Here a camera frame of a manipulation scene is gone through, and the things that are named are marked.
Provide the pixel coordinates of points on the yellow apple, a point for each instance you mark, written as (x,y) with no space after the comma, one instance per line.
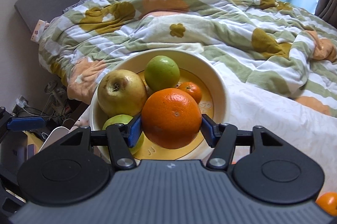
(118,97)

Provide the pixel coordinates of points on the cream bowl with yellow print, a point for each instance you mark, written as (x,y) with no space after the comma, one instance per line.
(212,84)

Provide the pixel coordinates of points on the pink white paper packet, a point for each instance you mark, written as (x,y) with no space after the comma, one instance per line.
(39,30)

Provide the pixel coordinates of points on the floral white tablecloth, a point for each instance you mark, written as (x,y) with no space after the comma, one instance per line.
(276,129)

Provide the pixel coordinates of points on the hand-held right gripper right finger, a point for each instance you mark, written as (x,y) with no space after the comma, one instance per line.
(209,130)

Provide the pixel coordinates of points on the green striped flower blanket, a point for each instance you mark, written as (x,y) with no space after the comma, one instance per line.
(210,29)

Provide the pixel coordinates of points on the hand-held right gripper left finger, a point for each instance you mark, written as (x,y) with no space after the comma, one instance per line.
(134,131)

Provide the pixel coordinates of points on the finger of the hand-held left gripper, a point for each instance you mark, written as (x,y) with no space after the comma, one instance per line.
(26,124)

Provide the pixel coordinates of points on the small mandarin orange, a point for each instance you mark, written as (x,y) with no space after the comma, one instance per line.
(193,92)

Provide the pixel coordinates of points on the white table side rail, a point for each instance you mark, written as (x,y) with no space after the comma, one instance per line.
(54,138)

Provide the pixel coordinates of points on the green apple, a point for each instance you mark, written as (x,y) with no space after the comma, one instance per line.
(117,120)
(162,73)

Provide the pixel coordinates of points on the small desk fan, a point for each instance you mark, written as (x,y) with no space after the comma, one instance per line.
(54,93)

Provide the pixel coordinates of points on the medium mandarin orange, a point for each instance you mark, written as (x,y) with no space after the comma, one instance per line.
(171,118)

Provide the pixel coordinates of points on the white wall socket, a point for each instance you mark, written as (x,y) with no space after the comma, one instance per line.
(21,102)

